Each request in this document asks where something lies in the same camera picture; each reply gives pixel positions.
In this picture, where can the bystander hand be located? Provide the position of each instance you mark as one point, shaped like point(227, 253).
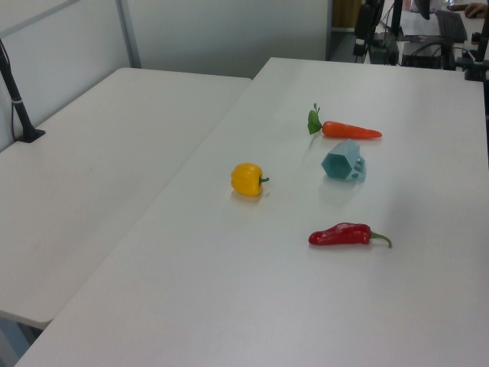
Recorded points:
point(477, 9)

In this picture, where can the teal hexagonal mug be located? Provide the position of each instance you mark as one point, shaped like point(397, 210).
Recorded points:
point(345, 151)

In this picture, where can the black keyboard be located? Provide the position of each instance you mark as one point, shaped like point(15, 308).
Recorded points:
point(452, 26)

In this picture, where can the black monitor foot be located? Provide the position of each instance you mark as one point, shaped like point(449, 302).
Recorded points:
point(423, 9)

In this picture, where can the black equipment box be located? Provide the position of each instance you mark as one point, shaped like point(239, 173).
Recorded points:
point(424, 57)

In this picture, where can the black monitor pole with base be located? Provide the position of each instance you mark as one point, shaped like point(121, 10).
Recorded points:
point(396, 15)

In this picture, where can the yellow wooden panel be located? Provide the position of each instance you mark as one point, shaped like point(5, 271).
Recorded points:
point(344, 13)

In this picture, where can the orange toy carrot green leaves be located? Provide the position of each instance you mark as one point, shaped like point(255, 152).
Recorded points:
point(344, 130)

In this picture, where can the red chili pepper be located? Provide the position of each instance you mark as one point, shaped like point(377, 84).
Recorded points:
point(340, 234)

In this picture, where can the yellow bell pepper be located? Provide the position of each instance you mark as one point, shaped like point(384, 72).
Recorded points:
point(246, 179)

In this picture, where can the black clamp mount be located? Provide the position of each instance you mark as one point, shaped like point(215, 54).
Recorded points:
point(475, 70)

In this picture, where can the black camera stand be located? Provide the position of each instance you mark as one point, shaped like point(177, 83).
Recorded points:
point(364, 19)

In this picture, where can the grey partition frame post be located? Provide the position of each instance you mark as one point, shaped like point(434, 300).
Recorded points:
point(128, 34)

